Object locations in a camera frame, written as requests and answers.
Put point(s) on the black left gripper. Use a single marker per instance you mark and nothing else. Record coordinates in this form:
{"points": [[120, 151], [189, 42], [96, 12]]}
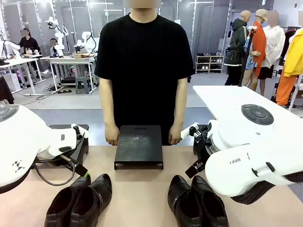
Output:
{"points": [[47, 161]]}

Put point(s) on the yellow jacket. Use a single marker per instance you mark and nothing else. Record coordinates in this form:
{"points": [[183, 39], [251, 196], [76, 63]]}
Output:
{"points": [[293, 54]]}

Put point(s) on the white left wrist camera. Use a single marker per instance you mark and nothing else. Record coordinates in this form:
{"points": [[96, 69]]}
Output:
{"points": [[81, 131]]}

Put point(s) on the grey plastic stool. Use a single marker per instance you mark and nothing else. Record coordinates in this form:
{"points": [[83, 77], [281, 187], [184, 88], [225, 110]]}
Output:
{"points": [[83, 84]]}

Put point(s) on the white background work table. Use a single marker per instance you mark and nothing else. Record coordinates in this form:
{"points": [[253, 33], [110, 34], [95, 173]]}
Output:
{"points": [[21, 61], [71, 59]]}

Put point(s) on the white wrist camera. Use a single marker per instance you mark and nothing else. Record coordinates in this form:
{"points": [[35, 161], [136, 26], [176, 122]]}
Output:
{"points": [[81, 131], [187, 132]]}

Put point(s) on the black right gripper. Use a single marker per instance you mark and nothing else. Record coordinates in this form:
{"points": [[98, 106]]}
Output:
{"points": [[201, 149]]}

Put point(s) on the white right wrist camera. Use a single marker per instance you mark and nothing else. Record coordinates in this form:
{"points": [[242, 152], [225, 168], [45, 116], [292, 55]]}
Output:
{"points": [[187, 132]]}

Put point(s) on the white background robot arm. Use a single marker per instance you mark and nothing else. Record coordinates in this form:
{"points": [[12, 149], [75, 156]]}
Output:
{"points": [[58, 35], [9, 47], [86, 42]]}

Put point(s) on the mannequin in dark jacket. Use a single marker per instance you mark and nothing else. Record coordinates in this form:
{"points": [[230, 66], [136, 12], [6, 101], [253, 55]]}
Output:
{"points": [[236, 45]]}

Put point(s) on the white shoe rack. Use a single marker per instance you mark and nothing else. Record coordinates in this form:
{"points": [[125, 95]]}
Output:
{"points": [[209, 63]]}

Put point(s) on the black leather ankle boot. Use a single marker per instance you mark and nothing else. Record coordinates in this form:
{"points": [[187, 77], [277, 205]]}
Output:
{"points": [[182, 203], [94, 201], [213, 205], [59, 203]]}

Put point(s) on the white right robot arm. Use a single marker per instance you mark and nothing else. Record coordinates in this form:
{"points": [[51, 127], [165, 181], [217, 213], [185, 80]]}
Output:
{"points": [[236, 165]]}

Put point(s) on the background person in black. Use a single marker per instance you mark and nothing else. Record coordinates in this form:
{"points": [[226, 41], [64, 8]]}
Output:
{"points": [[29, 45]]}

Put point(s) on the person's left hand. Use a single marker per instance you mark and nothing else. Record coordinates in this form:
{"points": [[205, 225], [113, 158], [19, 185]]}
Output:
{"points": [[176, 136]]}

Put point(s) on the person's right forearm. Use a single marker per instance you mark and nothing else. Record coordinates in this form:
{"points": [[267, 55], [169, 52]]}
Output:
{"points": [[107, 111]]}

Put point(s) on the mannequin in orange garment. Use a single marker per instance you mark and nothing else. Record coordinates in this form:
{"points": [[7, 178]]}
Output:
{"points": [[258, 45]]}

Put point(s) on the orange trousers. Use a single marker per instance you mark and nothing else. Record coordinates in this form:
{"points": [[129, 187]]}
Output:
{"points": [[284, 89]]}

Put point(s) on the person's right hand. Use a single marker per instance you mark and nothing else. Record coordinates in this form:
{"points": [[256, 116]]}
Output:
{"points": [[112, 136]]}

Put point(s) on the person in black t-shirt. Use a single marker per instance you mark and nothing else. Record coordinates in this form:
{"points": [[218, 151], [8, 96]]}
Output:
{"points": [[142, 71]]}

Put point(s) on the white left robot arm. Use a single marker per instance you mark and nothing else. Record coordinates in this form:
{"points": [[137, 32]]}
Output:
{"points": [[19, 132]]}

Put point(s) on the brown cardboard box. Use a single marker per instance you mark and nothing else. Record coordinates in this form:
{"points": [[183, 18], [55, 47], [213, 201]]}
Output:
{"points": [[81, 55]]}

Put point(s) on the seated background person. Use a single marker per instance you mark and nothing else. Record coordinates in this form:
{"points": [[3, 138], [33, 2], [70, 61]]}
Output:
{"points": [[54, 48]]}

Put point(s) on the person's left forearm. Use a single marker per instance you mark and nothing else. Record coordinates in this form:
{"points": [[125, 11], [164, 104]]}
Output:
{"points": [[178, 111]]}

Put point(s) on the person in white shirt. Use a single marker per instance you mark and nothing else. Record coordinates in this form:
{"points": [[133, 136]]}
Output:
{"points": [[274, 45]]}

